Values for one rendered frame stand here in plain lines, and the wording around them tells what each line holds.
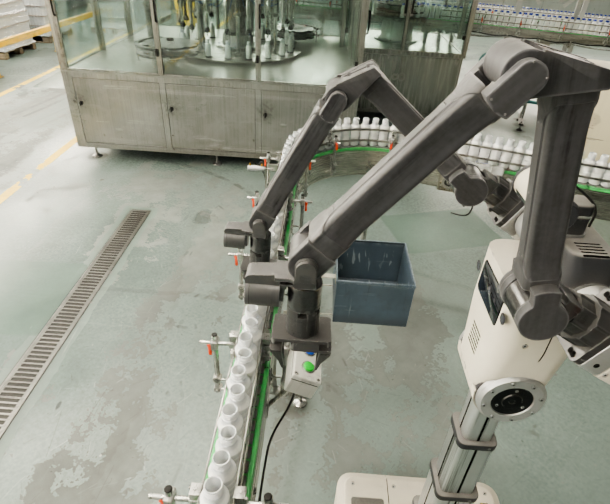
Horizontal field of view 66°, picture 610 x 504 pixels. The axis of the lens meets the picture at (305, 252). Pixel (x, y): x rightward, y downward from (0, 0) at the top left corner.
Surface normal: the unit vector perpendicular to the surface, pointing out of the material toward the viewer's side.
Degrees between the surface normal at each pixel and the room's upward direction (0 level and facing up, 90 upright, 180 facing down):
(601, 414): 0
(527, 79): 89
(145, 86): 90
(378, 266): 90
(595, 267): 58
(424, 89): 90
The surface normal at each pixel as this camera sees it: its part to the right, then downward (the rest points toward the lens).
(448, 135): -0.08, 0.52
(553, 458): 0.05, -0.83
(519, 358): -0.06, 0.70
